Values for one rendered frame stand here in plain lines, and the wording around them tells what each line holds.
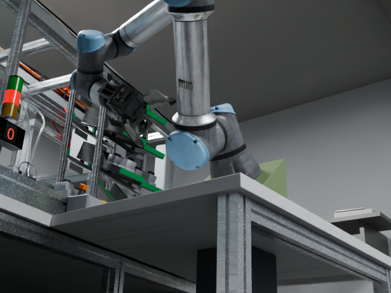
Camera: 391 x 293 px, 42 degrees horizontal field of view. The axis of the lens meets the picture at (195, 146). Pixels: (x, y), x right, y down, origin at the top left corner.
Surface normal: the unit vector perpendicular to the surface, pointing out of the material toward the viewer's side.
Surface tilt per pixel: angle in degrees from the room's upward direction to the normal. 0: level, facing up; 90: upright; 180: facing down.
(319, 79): 180
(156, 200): 90
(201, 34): 122
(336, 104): 90
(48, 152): 90
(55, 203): 90
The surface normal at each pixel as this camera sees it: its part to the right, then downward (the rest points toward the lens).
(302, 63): -0.04, 0.91
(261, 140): -0.61, -0.34
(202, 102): 0.53, 0.30
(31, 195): 0.90, -0.14
